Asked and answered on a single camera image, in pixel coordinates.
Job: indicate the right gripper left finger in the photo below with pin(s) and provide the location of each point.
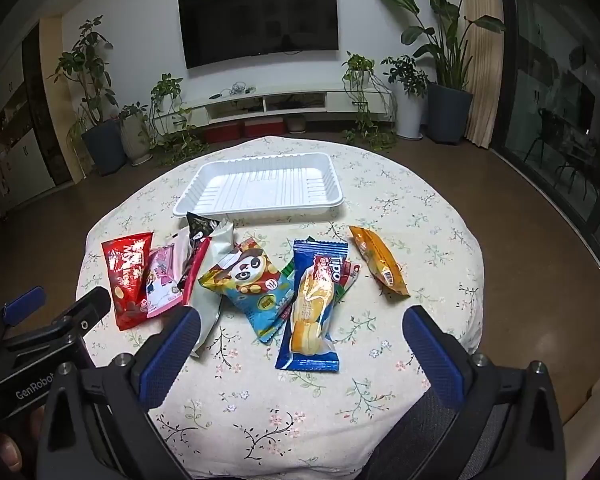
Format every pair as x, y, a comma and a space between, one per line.
96, 423

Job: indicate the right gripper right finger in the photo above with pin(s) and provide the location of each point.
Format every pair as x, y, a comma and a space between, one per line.
476, 421

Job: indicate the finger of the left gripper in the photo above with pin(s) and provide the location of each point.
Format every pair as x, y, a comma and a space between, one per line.
22, 307
68, 330

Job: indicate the red chocolate snack bag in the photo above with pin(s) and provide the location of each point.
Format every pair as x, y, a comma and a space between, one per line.
126, 260

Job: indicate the pink lollipop snack bag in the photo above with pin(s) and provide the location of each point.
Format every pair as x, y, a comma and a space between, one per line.
162, 292

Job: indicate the white red ice-cream style packet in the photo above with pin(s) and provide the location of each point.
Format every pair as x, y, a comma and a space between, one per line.
202, 287

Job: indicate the panda snack bag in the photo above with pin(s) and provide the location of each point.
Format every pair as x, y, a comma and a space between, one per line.
257, 288

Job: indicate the orange snack packet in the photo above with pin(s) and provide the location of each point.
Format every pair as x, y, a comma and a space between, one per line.
379, 260

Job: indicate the blue Tipo bread packet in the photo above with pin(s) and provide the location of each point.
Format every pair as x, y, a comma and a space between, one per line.
318, 272

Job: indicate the green seaweed snack packet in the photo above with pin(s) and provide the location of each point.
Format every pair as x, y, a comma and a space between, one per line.
348, 271

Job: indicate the pale pink long packet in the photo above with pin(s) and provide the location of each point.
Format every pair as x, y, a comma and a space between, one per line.
181, 249

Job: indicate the black cookie snack bag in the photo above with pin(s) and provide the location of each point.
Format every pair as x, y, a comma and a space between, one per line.
199, 228

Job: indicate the person's left hand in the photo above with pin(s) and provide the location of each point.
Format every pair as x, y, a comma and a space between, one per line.
10, 453

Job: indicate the tall tree plant dark pot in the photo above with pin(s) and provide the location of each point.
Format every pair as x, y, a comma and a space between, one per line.
84, 66

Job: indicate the small plant beige pot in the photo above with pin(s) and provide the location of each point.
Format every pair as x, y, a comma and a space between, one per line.
134, 133

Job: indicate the trailing vine plant left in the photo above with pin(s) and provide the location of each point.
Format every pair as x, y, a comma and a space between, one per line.
171, 128

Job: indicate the trailing vine plant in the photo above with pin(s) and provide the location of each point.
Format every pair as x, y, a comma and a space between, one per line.
373, 102
171, 128

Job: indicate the red storage box left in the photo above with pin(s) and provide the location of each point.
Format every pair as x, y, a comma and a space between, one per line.
227, 131

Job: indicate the red storage box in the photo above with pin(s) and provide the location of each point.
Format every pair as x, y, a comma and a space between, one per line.
265, 126
227, 131

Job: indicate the white plastic tray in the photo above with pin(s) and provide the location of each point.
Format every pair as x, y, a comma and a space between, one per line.
262, 187

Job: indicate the red storage box right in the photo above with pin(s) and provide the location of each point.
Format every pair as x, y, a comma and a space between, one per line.
265, 126

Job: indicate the small white pot under console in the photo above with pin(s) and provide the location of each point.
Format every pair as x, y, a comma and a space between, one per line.
296, 124

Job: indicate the tall bird-of-paradise plant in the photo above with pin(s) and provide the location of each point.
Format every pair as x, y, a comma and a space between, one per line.
447, 44

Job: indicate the glass sliding door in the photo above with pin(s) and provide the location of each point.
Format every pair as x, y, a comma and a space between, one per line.
548, 124

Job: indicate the white TV console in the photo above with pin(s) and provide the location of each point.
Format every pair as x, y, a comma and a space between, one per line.
316, 104

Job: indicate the trailing vine plant right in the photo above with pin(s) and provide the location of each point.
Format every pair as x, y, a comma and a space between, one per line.
373, 102

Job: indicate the small leafy plant white pot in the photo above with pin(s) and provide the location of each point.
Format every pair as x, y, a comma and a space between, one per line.
409, 85

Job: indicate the white cabinet left wall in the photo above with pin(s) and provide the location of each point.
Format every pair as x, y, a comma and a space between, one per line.
31, 160

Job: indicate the wall-mounted black television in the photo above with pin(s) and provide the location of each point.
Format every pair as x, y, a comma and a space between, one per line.
220, 30

